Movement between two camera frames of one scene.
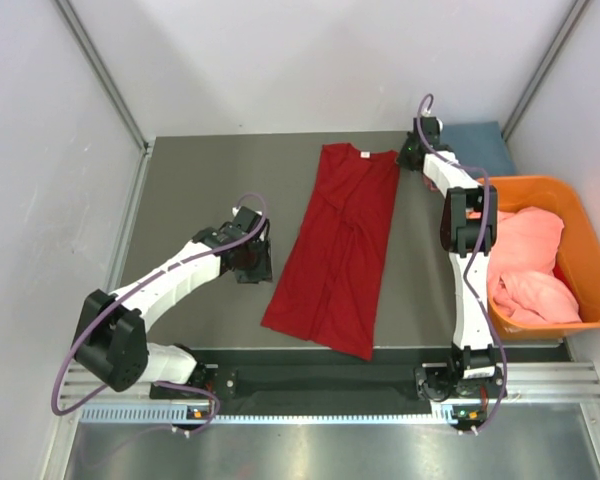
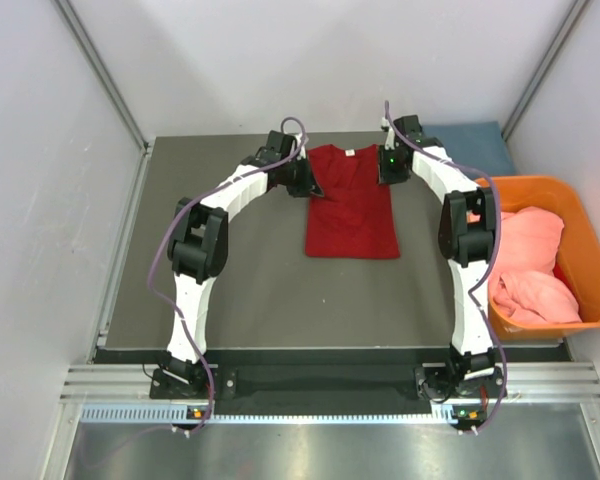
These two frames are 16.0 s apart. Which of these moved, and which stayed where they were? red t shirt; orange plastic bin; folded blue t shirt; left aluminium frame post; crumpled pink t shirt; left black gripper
Moved: left black gripper; red t shirt
Stayed: crumpled pink t shirt; folded blue t shirt; left aluminium frame post; orange plastic bin
